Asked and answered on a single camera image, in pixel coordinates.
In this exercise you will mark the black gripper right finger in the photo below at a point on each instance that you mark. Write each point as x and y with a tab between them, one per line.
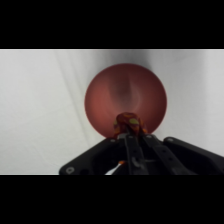
181	156

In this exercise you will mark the pink bowl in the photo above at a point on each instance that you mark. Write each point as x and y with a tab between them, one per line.
123	95

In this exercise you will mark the red ball with yellow dots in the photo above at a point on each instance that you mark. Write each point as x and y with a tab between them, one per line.
128	124

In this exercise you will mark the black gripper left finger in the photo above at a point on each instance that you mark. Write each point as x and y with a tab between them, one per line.
96	159

